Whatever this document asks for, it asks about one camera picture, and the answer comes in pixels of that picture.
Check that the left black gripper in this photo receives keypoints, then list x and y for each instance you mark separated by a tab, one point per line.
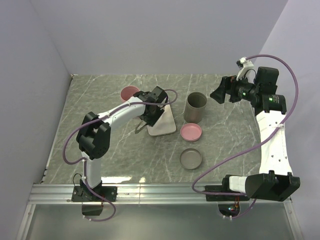
151	121

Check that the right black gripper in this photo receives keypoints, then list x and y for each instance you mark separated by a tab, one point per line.
219	94

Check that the metal food tongs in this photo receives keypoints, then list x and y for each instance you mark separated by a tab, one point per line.
141	125

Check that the white rectangular plate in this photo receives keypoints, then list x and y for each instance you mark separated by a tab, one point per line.
165	124

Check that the pink cylindrical container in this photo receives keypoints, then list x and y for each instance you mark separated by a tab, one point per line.
127	92

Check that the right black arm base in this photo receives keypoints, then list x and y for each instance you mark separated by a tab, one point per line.
222	198

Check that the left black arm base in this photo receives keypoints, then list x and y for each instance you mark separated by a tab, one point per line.
82	194

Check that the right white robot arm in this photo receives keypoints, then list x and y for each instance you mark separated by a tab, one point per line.
275	180

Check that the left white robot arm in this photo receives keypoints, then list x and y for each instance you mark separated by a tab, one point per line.
94	139

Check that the grey cylindrical container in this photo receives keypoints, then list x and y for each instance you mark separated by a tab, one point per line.
195	107

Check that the pink round lid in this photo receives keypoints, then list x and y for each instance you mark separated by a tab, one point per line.
191	132

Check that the grey round lid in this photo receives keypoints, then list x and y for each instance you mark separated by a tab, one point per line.
190	159

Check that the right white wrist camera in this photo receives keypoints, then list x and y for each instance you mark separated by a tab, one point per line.
244	65

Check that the aluminium rail frame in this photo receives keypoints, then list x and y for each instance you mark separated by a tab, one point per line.
127	194

